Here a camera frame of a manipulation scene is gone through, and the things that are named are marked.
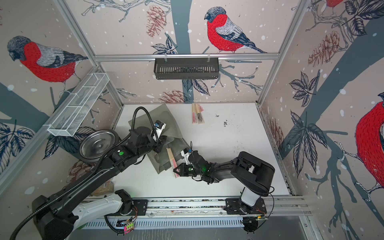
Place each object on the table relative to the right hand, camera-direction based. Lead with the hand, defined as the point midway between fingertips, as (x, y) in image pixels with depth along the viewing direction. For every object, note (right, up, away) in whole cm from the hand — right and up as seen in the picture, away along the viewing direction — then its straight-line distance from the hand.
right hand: (174, 169), depth 81 cm
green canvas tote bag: (-1, +19, -7) cm, 21 cm away
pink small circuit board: (-19, -21, -15) cm, 32 cm away
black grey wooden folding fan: (+14, +29, +32) cm, 45 cm away
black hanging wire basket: (+5, +64, +25) cm, 69 cm away
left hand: (-3, +21, -6) cm, 22 cm away
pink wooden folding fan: (+10, +30, +33) cm, 46 cm away
